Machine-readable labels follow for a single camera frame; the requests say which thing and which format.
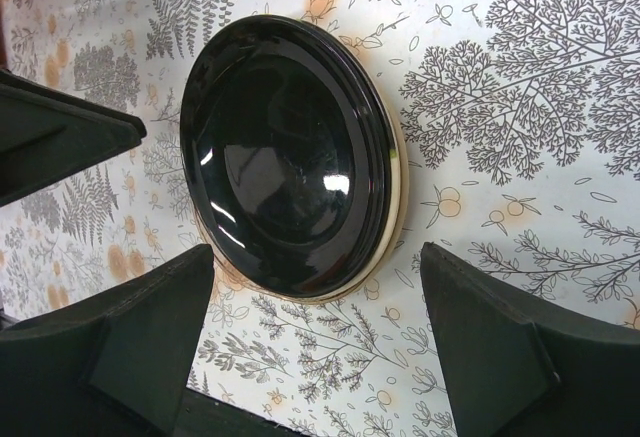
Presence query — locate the glossy black plate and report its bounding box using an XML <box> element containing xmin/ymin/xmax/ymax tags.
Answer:
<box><xmin>179</xmin><ymin>14</ymin><xmax>394</xmax><ymax>301</ymax></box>

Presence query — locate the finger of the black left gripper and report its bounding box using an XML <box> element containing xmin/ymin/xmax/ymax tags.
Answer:
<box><xmin>1</xmin><ymin>70</ymin><xmax>147</xmax><ymax>206</ymax></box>

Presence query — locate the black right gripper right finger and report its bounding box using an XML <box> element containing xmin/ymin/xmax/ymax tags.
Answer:
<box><xmin>420</xmin><ymin>243</ymin><xmax>639</xmax><ymax>436</ymax></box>

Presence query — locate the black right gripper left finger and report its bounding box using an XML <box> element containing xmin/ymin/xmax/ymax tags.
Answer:
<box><xmin>1</xmin><ymin>244</ymin><xmax>214</xmax><ymax>436</ymax></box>

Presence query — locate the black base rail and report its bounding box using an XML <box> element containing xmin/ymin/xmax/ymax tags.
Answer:
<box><xmin>173</xmin><ymin>389</ymin><xmax>301</xmax><ymax>437</ymax></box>

